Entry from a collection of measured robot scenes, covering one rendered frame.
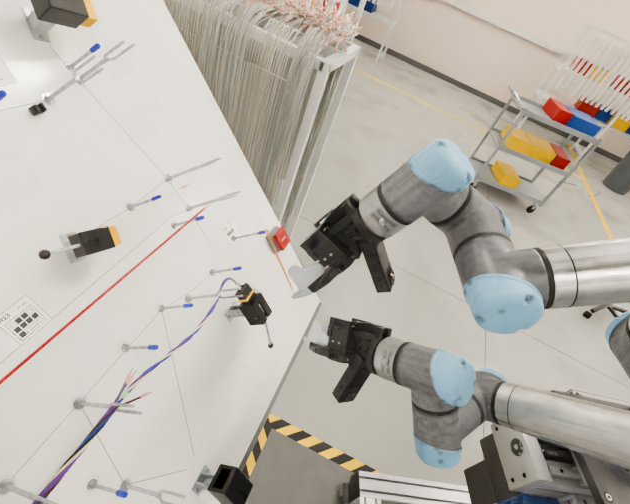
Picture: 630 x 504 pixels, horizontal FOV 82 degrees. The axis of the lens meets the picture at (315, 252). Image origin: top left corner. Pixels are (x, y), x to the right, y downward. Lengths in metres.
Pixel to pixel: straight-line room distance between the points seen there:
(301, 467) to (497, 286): 1.56
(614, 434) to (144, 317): 0.73
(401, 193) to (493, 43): 8.16
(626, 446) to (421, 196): 0.42
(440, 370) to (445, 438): 0.12
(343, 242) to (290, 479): 1.42
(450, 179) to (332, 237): 0.20
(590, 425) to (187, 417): 0.66
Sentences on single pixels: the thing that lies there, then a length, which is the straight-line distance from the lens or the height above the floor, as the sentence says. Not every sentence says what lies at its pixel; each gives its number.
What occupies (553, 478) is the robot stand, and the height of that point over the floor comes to 1.10.
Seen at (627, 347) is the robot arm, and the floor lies 1.33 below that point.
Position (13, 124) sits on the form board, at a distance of 0.70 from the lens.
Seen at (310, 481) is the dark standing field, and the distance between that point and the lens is 1.89.
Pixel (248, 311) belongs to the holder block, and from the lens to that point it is 0.80.
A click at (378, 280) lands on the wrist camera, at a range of 0.63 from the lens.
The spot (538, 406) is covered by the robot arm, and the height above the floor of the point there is 1.32.
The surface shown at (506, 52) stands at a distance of 8.66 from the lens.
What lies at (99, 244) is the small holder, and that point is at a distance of 0.61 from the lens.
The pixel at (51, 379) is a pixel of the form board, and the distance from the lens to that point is 0.66.
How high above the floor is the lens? 1.76
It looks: 42 degrees down
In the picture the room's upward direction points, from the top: 24 degrees clockwise
